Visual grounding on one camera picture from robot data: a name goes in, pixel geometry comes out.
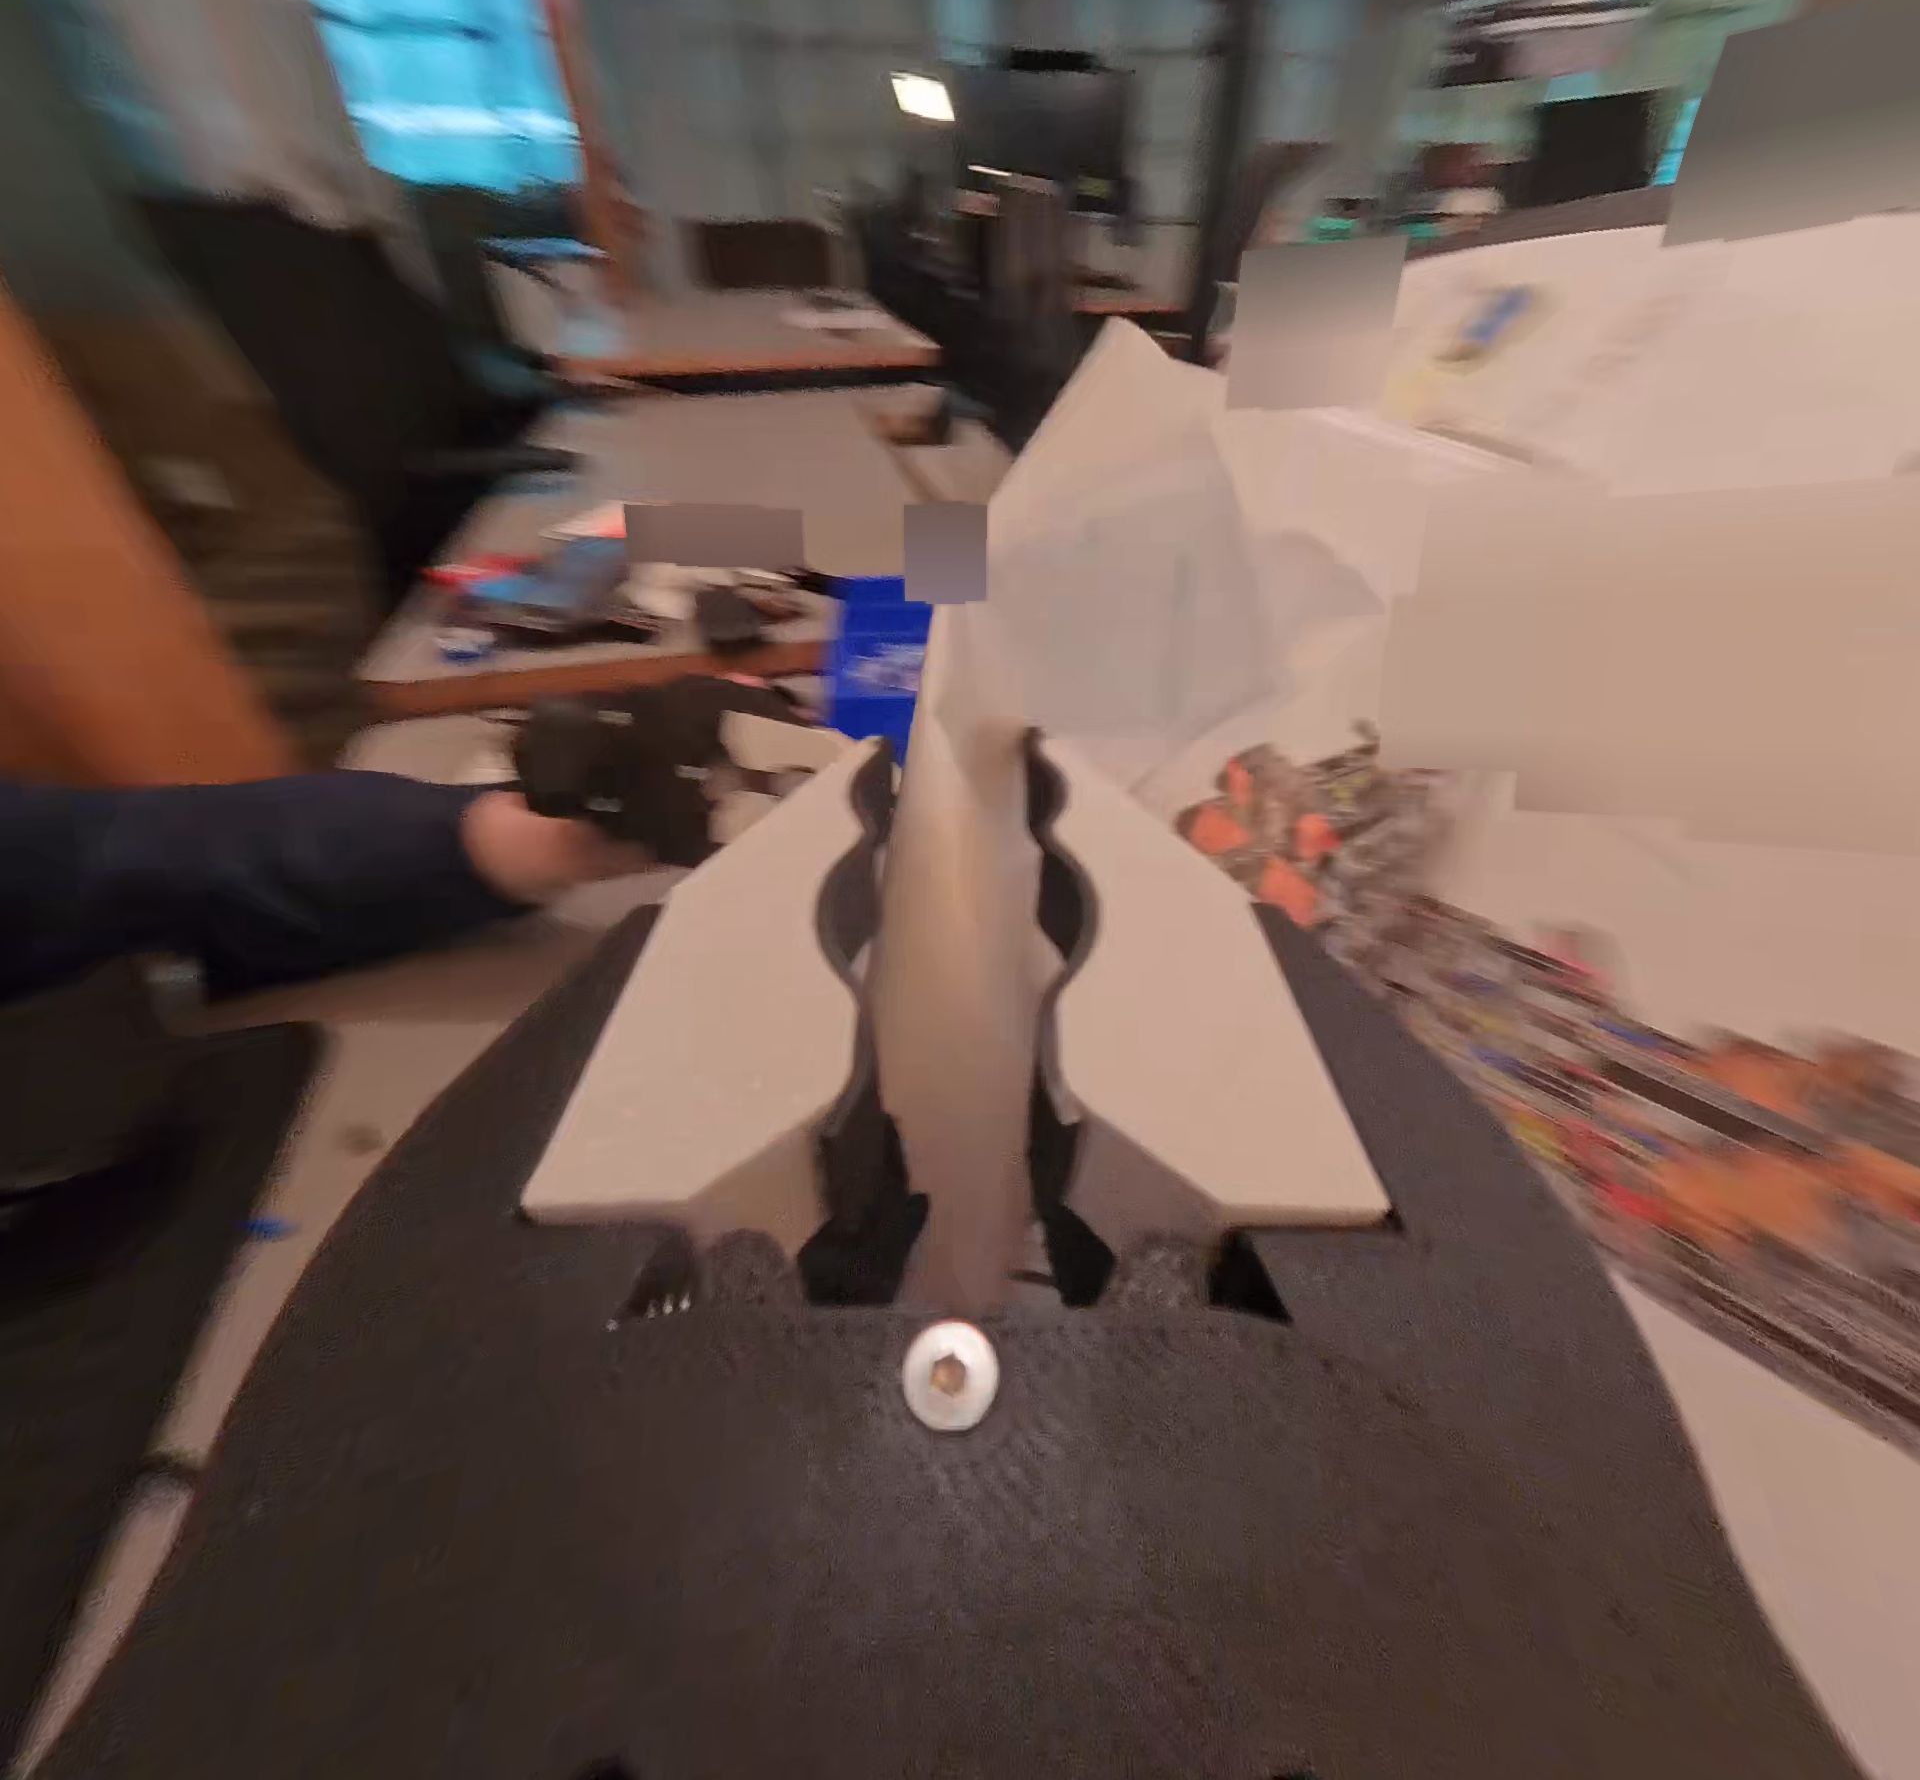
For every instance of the lego instruction booklet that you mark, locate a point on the lego instruction booklet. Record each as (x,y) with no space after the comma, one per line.
(1110,567)

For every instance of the person's left hand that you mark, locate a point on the person's left hand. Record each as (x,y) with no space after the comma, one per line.
(526,858)

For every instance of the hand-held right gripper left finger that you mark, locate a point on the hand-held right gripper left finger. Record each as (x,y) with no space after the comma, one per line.
(706,1045)

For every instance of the white printed sheet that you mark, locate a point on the white printed sheet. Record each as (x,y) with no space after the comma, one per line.
(1573,354)

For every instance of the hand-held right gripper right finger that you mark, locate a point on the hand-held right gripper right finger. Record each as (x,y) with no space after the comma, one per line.
(1199,1045)

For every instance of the blue storage bin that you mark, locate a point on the blue storage bin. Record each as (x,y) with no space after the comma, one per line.
(877,655)

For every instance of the person's left forearm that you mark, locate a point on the person's left forearm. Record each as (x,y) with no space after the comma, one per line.
(226,866)

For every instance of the black office chair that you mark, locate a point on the black office chair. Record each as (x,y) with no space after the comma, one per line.
(346,354)

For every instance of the wood-edged work table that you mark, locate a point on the wood-edged work table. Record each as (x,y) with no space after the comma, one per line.
(751,452)
(751,340)

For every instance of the bright window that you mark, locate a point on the bright window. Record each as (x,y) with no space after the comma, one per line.
(435,57)

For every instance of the wooden post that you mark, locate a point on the wooden post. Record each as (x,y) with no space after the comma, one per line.
(107,579)

